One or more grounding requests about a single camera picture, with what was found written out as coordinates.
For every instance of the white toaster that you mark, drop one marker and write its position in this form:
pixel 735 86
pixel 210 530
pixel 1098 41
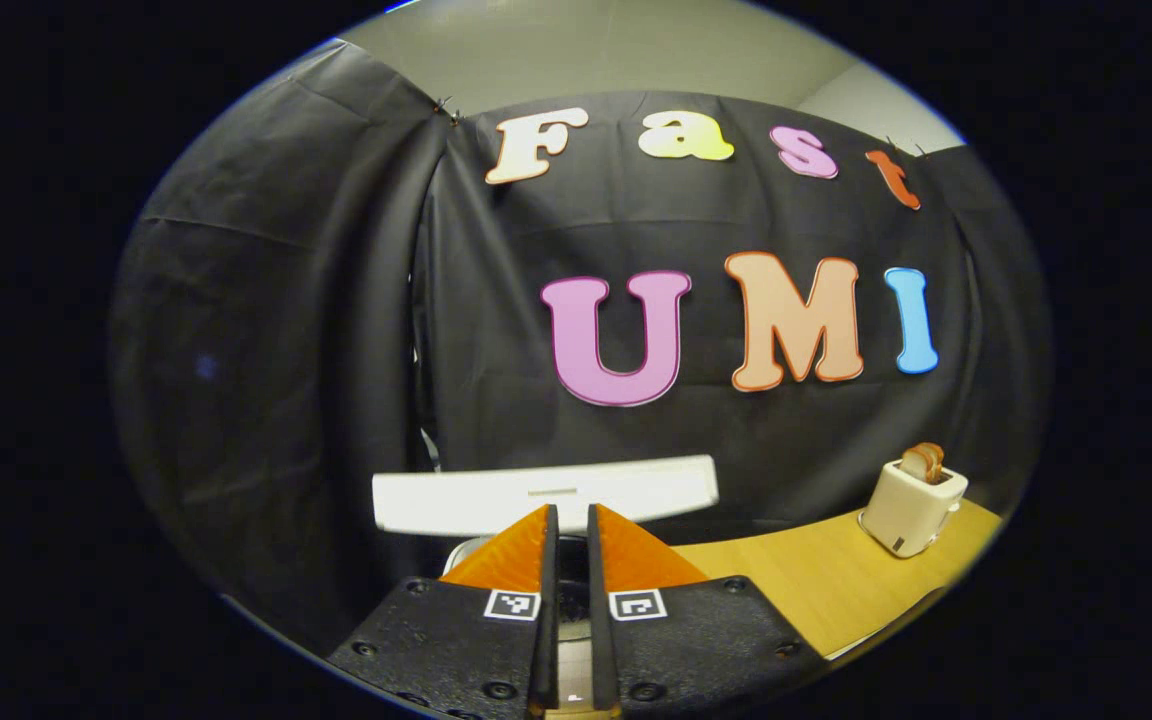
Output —
pixel 911 515

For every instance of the white rice cooker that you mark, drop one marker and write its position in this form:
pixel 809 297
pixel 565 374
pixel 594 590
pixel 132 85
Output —
pixel 456 500

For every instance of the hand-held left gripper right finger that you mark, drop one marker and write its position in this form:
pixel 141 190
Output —
pixel 601 640

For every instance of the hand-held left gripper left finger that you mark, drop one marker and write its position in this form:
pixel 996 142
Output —
pixel 546 640

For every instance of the toasted bread slice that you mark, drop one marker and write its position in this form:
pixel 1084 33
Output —
pixel 935 458
pixel 914 465

